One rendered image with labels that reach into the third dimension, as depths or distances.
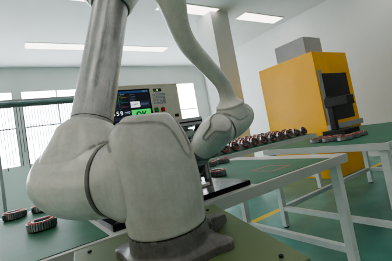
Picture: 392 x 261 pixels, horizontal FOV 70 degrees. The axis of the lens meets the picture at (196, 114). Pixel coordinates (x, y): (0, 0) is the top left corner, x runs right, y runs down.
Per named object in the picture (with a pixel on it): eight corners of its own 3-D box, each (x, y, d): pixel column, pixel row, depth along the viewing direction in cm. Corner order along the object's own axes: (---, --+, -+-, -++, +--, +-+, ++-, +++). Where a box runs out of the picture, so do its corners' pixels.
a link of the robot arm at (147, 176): (186, 244, 44) (160, 108, 44) (98, 243, 51) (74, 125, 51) (218, 204, 59) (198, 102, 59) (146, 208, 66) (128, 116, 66)
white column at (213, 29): (258, 176, 535) (227, 12, 558) (241, 182, 510) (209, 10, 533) (241, 176, 577) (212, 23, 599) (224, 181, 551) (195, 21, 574)
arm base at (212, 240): (253, 237, 54) (248, 210, 53) (146, 296, 42) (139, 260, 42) (203, 216, 69) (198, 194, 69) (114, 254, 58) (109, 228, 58)
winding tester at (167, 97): (182, 119, 154) (176, 83, 156) (103, 129, 130) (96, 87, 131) (153, 127, 186) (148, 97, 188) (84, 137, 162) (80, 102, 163)
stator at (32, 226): (56, 221, 121) (55, 212, 122) (58, 226, 112) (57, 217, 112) (27, 230, 116) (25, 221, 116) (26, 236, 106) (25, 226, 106)
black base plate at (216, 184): (251, 184, 128) (249, 179, 128) (113, 232, 92) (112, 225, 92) (195, 180, 167) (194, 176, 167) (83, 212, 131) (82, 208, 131)
